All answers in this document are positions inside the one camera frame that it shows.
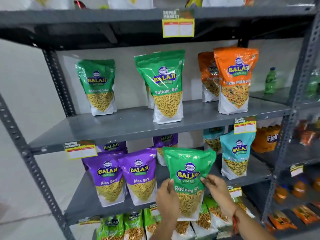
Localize person's right hand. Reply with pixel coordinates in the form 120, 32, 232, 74
201, 174, 237, 217

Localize person's left hand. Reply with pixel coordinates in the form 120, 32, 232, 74
156, 178, 181, 222

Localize green snack packet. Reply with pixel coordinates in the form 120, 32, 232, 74
134, 49, 186, 125
163, 147, 217, 222
75, 59, 117, 116

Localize person's right forearm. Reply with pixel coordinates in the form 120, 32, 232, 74
224, 209, 277, 240

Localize person's left forearm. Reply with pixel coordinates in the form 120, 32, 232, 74
149, 217, 178, 240

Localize yellow shelf price label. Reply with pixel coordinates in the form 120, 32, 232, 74
78, 216, 101, 225
149, 203, 161, 217
162, 9, 195, 38
228, 185, 243, 198
290, 164, 304, 177
64, 140, 98, 160
233, 115, 257, 135

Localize purple snack packet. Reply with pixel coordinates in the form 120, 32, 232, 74
82, 151, 128, 207
118, 147, 158, 206
96, 141, 128, 153
153, 133, 179, 166

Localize teal snack packet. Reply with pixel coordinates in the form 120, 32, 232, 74
203, 126, 226, 153
220, 131, 256, 180

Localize red thread wristband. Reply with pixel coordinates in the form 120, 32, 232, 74
231, 208, 241, 236

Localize row of light green packets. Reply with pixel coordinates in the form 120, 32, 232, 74
96, 194, 255, 240

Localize orange soda bottle pack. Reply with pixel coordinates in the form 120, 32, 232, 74
251, 124, 282, 154

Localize grey metal shelf rack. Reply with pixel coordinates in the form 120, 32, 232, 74
0, 4, 320, 240

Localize orange flat snack packet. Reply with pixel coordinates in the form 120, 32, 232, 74
292, 204, 320, 225
268, 210, 298, 231

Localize grey metal side rack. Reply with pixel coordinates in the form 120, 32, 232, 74
249, 12, 320, 240

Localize red orange snack packets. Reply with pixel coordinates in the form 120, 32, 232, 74
294, 119, 320, 146

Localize green plastic bottle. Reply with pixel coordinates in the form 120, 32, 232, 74
306, 69, 320, 99
264, 67, 277, 95

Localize white packet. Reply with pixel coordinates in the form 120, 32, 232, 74
107, 0, 154, 10
202, 0, 247, 7
24, 0, 73, 10

